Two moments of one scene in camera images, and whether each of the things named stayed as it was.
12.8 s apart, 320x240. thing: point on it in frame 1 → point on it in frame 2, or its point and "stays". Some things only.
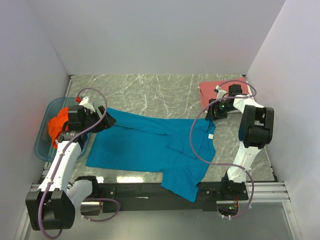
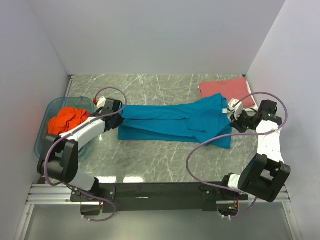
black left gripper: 107,122 → 119,122
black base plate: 155,197 stays
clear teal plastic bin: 43,146 stays
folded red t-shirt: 207,92 stays
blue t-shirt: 182,149 → 193,121
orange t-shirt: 55,124 stays
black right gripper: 210,114 → 236,123
